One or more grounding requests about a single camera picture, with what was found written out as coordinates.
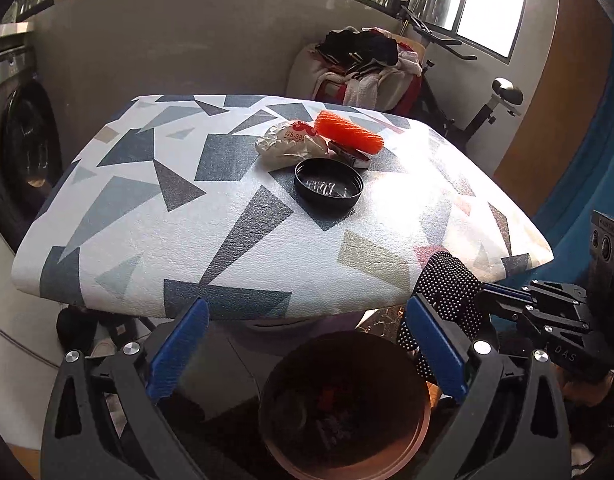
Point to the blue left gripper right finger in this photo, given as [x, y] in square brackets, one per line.
[442, 350]

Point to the geometric patterned table cover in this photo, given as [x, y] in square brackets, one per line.
[170, 202]

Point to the grey front-load washing machine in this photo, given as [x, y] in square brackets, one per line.
[30, 153]

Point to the black exercise bike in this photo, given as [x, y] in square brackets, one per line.
[455, 100]

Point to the brown round trash bin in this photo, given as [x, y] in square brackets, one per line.
[345, 405]

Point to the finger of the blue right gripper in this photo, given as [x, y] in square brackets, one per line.
[505, 294]

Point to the crumpled white plastic wrapper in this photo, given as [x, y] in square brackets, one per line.
[288, 143]

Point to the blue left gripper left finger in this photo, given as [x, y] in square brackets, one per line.
[169, 360]

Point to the orange foam fruit net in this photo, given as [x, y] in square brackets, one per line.
[341, 130]

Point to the small dark wrapper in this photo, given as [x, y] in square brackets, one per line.
[350, 156]

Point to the pile of clothes on chair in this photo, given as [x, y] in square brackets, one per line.
[368, 68]

